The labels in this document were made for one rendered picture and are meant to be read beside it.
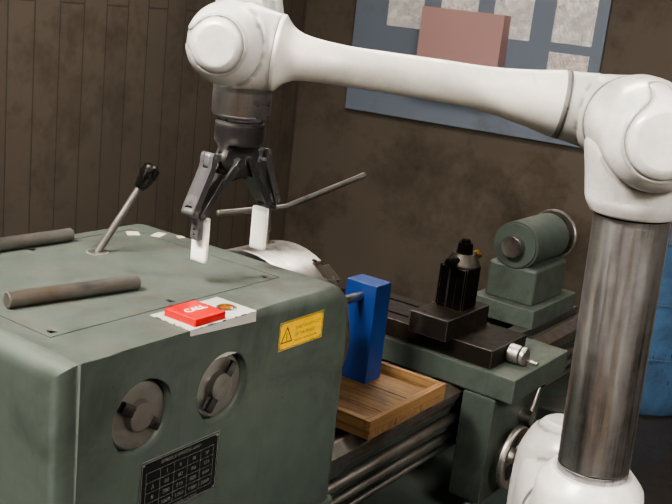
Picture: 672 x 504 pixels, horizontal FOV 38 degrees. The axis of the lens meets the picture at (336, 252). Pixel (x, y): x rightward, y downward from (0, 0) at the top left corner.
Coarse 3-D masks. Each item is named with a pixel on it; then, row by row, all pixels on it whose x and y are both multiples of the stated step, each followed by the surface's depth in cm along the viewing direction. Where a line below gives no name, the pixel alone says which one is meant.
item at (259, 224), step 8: (256, 208) 156; (264, 208) 155; (256, 216) 156; (264, 216) 155; (256, 224) 157; (264, 224) 156; (256, 232) 157; (264, 232) 156; (256, 240) 157; (264, 240) 156; (256, 248) 157; (264, 248) 157
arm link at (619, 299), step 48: (624, 96) 121; (624, 144) 118; (624, 192) 122; (624, 240) 126; (624, 288) 127; (576, 336) 134; (624, 336) 129; (576, 384) 134; (624, 384) 131; (576, 432) 134; (624, 432) 133; (576, 480) 135; (624, 480) 136
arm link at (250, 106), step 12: (216, 96) 143; (228, 96) 142; (240, 96) 142; (252, 96) 142; (264, 96) 143; (216, 108) 144; (228, 108) 142; (240, 108) 142; (252, 108) 142; (264, 108) 144; (228, 120) 144; (240, 120) 144; (252, 120) 144
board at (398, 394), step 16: (384, 368) 221; (400, 368) 219; (352, 384) 212; (368, 384) 214; (384, 384) 214; (400, 384) 215; (416, 384) 216; (432, 384) 214; (352, 400) 204; (368, 400) 205; (384, 400) 206; (400, 400) 207; (416, 400) 204; (432, 400) 210; (352, 416) 192; (368, 416) 197; (384, 416) 194; (400, 416) 200; (352, 432) 193; (368, 432) 190
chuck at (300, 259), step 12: (276, 240) 186; (276, 252) 178; (288, 252) 179; (300, 252) 181; (288, 264) 175; (300, 264) 177; (312, 264) 179; (312, 276) 176; (348, 324) 180; (348, 336) 180
